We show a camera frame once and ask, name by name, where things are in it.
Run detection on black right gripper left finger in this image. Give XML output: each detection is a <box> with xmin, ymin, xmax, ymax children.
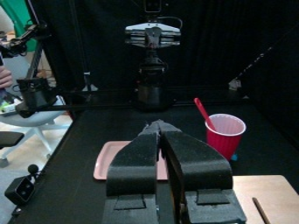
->
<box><xmin>102</xmin><ymin>120</ymin><xmax>162</xmax><ymax>224</ymax></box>

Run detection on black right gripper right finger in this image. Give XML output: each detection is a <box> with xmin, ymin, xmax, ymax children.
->
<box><xmin>158</xmin><ymin>119</ymin><xmax>248</xmax><ymax>224</ymax></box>

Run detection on person's hand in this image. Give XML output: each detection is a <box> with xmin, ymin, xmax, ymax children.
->
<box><xmin>0</xmin><ymin>66</ymin><xmax>15</xmax><ymax>89</ymax></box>

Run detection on pink plastic tray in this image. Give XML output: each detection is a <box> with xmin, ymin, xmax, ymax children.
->
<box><xmin>92</xmin><ymin>140</ymin><xmax>170</xmax><ymax>181</ymax></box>

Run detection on red plastic cup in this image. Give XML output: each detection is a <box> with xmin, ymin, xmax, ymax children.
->
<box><xmin>204</xmin><ymin>113</ymin><xmax>248</xmax><ymax>161</ymax></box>

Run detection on black stand pole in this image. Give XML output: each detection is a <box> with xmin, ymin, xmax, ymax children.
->
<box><xmin>69</xmin><ymin>0</ymin><xmax>99</xmax><ymax>93</ymax></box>

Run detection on wooden cutting board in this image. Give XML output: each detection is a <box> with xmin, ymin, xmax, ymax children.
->
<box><xmin>231</xmin><ymin>174</ymin><xmax>299</xmax><ymax>224</ymax></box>

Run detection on small black microphone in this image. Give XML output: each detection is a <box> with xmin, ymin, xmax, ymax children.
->
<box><xmin>27</xmin><ymin>164</ymin><xmax>41</xmax><ymax>177</ymax></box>

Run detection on grey office chair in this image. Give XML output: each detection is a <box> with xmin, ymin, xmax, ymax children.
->
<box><xmin>0</xmin><ymin>95</ymin><xmax>73</xmax><ymax>169</ymax></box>

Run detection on green cloth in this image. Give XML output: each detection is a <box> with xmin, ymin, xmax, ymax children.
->
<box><xmin>0</xmin><ymin>0</ymin><xmax>39</xmax><ymax>53</ymax></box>

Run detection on white clip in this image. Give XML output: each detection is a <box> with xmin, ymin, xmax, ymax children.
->
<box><xmin>228</xmin><ymin>78</ymin><xmax>243</xmax><ymax>92</ymax></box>

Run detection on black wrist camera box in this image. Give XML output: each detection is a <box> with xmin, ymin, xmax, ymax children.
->
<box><xmin>143</xmin><ymin>0</ymin><xmax>164</xmax><ymax>14</ymax></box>

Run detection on black table-level camera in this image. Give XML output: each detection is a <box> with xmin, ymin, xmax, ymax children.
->
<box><xmin>4</xmin><ymin>175</ymin><xmax>37</xmax><ymax>207</ymax></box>

